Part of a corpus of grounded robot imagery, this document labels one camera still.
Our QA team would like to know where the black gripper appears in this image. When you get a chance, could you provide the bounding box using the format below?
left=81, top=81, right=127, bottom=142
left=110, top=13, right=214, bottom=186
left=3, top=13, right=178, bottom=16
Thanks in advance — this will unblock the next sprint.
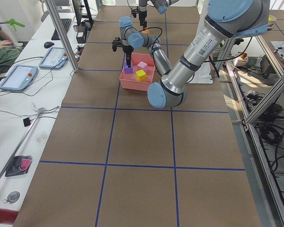
left=112, top=37, right=134, bottom=68
left=132, top=7, right=147, bottom=28

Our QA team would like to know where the purple foam block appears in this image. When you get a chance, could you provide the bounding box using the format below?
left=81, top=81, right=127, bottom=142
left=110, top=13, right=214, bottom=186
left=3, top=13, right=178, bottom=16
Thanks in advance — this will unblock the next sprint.
left=123, top=62, right=133, bottom=74

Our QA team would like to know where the light pink foam block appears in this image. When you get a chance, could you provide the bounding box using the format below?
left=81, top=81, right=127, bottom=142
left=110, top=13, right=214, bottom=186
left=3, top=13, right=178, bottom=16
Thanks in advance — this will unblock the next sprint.
left=137, top=61, right=148, bottom=70

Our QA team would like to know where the yellow foam block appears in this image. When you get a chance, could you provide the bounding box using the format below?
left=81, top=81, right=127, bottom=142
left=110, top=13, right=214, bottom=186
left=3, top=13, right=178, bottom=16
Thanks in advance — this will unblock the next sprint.
left=135, top=70, right=147, bottom=82

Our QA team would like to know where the orange foam block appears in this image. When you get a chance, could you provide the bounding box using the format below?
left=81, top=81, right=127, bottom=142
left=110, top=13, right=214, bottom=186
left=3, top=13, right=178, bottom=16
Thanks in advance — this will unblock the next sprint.
left=142, top=29, right=150, bottom=34

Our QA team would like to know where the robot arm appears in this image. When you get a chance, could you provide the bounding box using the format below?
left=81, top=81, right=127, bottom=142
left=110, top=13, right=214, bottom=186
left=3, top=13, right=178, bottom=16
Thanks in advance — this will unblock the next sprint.
left=112, top=0, right=270, bottom=108
left=130, top=0, right=178, bottom=30

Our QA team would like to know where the pink plastic bin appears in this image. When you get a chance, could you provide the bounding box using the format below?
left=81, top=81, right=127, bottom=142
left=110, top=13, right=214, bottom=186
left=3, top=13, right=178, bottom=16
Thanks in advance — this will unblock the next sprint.
left=119, top=53, right=155, bottom=91

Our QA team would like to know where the black power supply box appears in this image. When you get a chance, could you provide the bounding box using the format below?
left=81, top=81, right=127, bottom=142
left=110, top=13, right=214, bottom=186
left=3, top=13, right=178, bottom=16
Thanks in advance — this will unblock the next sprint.
left=76, top=26, right=87, bottom=44

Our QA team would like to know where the black keyboard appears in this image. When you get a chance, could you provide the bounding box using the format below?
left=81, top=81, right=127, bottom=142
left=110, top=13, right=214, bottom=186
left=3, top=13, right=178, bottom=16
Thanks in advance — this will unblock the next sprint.
left=51, top=18, right=72, bottom=41

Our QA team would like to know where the black computer monitor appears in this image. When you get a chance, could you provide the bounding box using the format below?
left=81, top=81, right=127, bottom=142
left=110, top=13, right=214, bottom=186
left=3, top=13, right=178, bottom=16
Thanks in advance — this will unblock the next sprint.
left=72, top=0, right=94, bottom=27

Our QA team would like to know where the far teach pendant tablet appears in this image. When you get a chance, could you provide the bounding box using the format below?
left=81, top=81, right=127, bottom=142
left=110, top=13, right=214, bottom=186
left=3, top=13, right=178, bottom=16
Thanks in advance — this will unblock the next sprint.
left=38, top=47, right=68, bottom=69

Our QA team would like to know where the teach pendant tablet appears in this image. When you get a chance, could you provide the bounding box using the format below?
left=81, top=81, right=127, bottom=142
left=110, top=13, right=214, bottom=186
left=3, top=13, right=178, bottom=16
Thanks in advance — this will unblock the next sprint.
left=38, top=47, right=68, bottom=69
left=0, top=65, right=38, bottom=91

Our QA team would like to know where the black computer mouse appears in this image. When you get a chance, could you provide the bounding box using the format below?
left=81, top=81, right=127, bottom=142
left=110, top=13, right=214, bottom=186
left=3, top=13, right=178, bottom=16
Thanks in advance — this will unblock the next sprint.
left=44, top=42, right=54, bottom=49

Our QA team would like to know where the aluminium rod on desk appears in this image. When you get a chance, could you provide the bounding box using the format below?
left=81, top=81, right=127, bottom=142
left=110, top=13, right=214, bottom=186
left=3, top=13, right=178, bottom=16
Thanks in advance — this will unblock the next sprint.
left=0, top=107, right=45, bottom=179

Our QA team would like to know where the near teach pendant tablet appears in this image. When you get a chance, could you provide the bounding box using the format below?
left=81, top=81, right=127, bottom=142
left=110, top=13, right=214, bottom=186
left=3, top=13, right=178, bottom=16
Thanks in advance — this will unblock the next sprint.
left=0, top=65, right=38, bottom=91

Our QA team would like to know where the green plastic grabber tool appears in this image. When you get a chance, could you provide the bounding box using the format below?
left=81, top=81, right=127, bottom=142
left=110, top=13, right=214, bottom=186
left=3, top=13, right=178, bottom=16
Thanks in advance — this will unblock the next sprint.
left=0, top=19, right=25, bottom=31

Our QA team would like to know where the person in green shirt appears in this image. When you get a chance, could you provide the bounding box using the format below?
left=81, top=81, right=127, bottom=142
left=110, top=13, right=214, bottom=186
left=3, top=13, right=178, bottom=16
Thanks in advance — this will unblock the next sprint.
left=0, top=26, right=22, bottom=74

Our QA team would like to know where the pink and black pouch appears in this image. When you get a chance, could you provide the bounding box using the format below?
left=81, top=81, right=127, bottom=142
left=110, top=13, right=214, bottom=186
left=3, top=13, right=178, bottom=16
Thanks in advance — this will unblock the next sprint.
left=5, top=156, right=33, bottom=177

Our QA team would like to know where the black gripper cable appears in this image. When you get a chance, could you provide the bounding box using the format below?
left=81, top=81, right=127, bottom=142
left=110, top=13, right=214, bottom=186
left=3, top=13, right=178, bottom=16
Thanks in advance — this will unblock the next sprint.
left=137, top=26, right=163, bottom=52

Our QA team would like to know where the aluminium frame post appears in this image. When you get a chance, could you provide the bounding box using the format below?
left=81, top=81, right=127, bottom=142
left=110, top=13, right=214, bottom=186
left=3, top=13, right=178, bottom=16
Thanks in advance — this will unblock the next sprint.
left=45, top=0, right=79, bottom=72

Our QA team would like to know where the aluminium frame rail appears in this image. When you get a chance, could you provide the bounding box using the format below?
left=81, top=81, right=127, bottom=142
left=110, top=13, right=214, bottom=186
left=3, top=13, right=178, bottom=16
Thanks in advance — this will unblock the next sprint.
left=225, top=31, right=284, bottom=227

